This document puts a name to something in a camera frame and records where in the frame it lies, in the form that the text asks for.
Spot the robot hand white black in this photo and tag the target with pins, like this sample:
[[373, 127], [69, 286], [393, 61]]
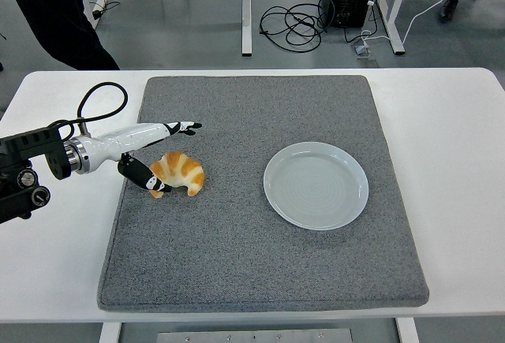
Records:
[[130, 138]]

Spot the croissant bread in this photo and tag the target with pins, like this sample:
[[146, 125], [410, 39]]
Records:
[[181, 169]]

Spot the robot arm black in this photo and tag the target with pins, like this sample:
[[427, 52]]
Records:
[[31, 142]]

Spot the pale blue-grey plate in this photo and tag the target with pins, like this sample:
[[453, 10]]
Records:
[[315, 189]]

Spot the grey metal plate with screws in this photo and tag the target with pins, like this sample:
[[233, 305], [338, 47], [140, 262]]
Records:
[[236, 337]]

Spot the white power strip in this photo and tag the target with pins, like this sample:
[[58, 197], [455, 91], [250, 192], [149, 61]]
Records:
[[98, 8]]

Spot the person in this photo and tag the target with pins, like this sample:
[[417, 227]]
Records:
[[51, 4]]

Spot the grey fabric mat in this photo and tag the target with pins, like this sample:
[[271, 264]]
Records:
[[236, 260]]

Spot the straight white desk leg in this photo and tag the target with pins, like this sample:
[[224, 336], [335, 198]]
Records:
[[245, 23]]

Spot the white table leg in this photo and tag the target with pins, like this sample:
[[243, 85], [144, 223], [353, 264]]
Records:
[[109, 333], [407, 331]]

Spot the metal floor socket box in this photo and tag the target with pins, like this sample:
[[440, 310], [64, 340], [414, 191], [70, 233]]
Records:
[[361, 48]]

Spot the slanted white desk leg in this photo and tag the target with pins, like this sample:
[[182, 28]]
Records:
[[396, 43]]

